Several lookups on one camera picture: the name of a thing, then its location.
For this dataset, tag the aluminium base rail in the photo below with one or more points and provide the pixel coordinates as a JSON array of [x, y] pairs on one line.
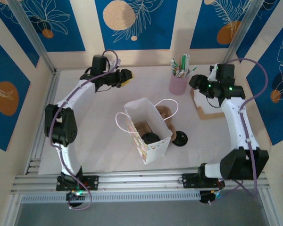
[[141, 179]]

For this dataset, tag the white napkin stack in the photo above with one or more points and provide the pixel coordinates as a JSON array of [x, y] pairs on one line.
[[205, 106]]

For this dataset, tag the pink cylindrical holder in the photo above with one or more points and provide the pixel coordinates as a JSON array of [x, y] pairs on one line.
[[178, 83]]

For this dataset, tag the brown cardboard napkin tray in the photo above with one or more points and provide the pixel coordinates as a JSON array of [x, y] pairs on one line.
[[207, 115]]

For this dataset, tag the aluminium side rail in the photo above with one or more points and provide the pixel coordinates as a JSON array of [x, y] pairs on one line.
[[43, 99]]

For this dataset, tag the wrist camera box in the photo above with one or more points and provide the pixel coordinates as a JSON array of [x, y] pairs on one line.
[[212, 73], [114, 65]]

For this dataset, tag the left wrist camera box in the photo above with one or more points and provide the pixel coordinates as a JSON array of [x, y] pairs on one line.
[[114, 65]]

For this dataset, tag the white straw with green tip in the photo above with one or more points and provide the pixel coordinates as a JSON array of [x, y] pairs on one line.
[[192, 70]]

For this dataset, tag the white paper gift bag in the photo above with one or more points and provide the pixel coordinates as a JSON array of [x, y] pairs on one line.
[[155, 150]]

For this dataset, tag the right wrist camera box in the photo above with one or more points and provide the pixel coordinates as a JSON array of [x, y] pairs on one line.
[[212, 73]]

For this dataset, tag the white sachet with green print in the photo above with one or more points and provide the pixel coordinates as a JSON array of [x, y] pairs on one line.
[[173, 64]]

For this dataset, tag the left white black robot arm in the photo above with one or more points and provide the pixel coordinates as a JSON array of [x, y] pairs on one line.
[[61, 127]]

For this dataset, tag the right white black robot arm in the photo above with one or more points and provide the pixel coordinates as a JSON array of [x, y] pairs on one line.
[[235, 127]]

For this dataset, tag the aluminium frame post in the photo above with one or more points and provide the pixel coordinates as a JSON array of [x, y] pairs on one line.
[[243, 33], [33, 35]]

